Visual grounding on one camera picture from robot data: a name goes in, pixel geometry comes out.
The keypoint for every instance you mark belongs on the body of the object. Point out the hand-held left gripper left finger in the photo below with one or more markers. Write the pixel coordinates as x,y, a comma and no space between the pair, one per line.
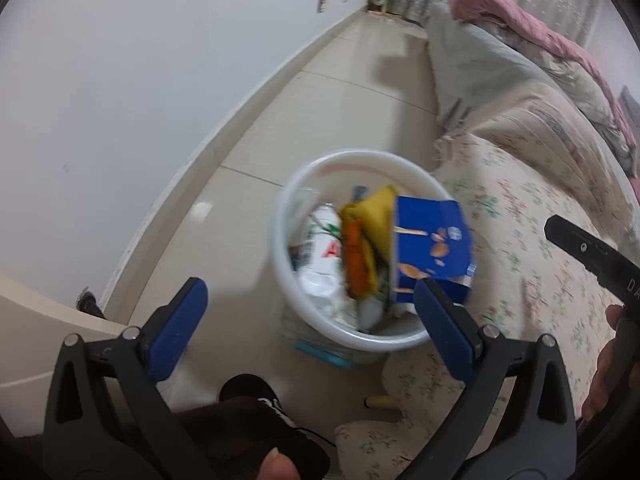
180,330

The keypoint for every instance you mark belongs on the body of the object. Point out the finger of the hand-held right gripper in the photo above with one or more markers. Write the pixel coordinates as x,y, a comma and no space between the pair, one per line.
575,242

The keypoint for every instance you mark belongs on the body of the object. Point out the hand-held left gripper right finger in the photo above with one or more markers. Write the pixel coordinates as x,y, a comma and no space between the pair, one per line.
445,332

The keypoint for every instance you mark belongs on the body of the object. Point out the blue cookie package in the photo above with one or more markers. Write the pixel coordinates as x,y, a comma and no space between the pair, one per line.
430,245

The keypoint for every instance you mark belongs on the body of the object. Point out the yellow snack wrapper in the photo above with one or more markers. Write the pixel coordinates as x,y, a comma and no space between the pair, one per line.
357,260

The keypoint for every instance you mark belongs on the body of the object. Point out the white plastic trash bin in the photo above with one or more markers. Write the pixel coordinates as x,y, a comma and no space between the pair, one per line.
290,260

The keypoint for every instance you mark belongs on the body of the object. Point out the yellow sponge block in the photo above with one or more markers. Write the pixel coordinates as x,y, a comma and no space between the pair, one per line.
377,215

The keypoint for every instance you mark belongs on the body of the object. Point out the white bottle with green label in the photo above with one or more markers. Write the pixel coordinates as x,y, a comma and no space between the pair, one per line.
322,240

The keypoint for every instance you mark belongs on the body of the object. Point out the person's right hand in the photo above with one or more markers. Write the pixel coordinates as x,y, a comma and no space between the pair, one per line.
602,380

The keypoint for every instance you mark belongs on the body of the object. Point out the person's left hand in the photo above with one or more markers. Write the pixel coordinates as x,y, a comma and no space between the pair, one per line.
279,465

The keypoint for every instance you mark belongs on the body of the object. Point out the black shoe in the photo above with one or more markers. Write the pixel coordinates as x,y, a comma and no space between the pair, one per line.
247,390

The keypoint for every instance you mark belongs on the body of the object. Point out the small yellow object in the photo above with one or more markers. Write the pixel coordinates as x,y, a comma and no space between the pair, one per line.
381,402

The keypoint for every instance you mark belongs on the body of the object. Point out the light blue plastic piece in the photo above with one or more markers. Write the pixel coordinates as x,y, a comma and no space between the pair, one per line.
322,353

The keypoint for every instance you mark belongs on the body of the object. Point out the beige cabinet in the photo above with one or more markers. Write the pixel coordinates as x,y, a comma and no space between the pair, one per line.
35,330

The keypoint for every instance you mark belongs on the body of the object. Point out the grey bed sheet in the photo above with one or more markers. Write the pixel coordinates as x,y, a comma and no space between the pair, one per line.
470,65

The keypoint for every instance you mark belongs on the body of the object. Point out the pink and beige quilt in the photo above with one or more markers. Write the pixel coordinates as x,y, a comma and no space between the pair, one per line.
530,25

